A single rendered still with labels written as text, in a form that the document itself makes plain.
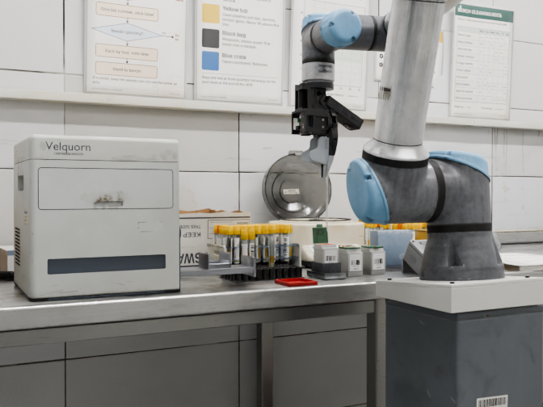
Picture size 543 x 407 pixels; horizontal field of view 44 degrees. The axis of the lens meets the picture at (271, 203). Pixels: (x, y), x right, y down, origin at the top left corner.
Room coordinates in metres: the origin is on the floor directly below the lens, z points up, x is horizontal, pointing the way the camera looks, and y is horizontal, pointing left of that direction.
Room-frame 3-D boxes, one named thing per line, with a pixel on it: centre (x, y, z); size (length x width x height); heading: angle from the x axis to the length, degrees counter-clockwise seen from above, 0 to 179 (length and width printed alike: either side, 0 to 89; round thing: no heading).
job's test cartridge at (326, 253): (1.56, -0.13, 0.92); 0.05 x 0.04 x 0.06; 24
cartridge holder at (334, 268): (1.56, -0.13, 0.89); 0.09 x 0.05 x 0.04; 24
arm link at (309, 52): (1.54, -0.11, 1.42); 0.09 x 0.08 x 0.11; 18
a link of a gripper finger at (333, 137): (1.53, -0.13, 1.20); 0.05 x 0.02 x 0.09; 24
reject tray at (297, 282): (1.44, -0.05, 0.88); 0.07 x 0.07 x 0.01; 27
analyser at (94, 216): (1.39, 0.35, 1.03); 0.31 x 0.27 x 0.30; 117
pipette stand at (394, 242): (1.72, -0.30, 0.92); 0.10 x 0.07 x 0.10; 112
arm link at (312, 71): (1.54, -0.11, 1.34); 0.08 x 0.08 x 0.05
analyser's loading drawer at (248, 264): (1.39, 0.14, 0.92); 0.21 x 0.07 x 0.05; 117
